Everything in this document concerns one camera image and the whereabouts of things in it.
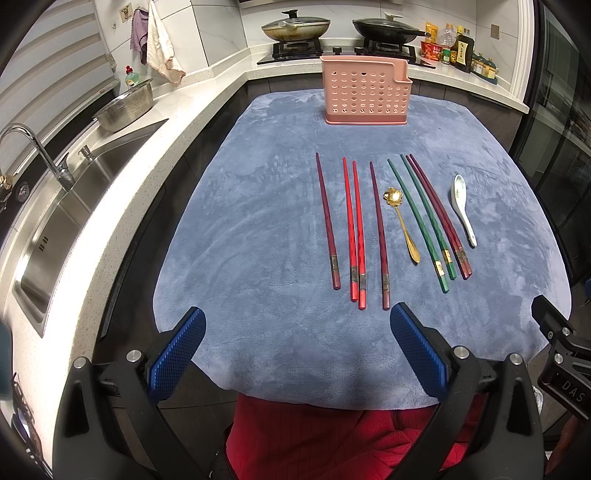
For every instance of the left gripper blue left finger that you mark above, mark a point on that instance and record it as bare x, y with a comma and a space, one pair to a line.
172, 352

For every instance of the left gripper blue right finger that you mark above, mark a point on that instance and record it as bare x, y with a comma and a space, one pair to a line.
423, 350

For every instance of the green chopstick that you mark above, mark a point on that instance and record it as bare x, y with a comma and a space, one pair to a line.
438, 229
435, 258

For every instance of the gold flower spoon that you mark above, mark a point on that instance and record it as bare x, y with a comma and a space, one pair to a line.
394, 198

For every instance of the white ceramic soup spoon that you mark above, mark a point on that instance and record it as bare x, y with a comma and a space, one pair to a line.
459, 202

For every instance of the chrome kitchen faucet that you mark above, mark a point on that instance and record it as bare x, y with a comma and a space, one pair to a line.
59, 170

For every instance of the red clothing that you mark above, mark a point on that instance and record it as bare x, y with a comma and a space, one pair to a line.
273, 440

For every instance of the blue grey table mat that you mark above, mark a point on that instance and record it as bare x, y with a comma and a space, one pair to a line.
289, 248

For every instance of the stainless steel sink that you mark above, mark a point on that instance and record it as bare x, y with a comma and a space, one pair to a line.
39, 266

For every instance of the steel mixing bowl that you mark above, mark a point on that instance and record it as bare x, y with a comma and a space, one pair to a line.
126, 108

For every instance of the green dish soap bottle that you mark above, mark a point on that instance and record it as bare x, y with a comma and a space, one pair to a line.
132, 78

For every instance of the pink plastic utensil holder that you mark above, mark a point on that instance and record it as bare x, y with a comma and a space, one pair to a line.
365, 90

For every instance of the white hanging towel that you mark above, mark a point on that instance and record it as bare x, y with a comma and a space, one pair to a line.
160, 51

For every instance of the seasoning jar rack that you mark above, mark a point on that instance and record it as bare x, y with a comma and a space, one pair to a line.
484, 68

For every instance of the small green cap jar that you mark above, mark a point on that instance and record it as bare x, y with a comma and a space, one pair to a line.
446, 55

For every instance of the dark soy sauce bottle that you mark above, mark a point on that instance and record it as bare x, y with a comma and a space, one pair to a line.
464, 53

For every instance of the black gas stove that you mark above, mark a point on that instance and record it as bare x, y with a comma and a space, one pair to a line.
311, 49

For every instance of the red instant noodle cup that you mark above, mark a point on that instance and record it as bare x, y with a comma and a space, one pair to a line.
431, 50

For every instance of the purple hanging cloth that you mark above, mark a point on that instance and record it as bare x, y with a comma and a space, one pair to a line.
139, 33

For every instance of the clear plastic oil bottle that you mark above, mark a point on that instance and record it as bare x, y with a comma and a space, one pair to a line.
447, 36

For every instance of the yellow seasoning packet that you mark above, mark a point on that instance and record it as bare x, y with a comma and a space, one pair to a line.
431, 32

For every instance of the black wok with lid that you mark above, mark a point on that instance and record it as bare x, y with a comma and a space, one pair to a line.
387, 31

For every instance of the beige wok with lid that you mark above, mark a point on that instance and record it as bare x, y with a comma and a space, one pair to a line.
296, 28

